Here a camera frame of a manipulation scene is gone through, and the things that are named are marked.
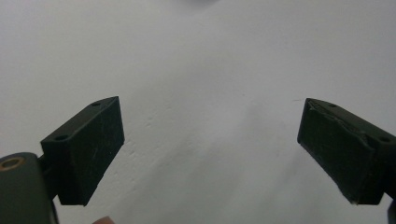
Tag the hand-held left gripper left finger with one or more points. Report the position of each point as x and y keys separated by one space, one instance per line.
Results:
x=84 y=149

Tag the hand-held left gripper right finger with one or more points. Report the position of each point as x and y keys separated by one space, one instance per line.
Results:
x=345 y=152

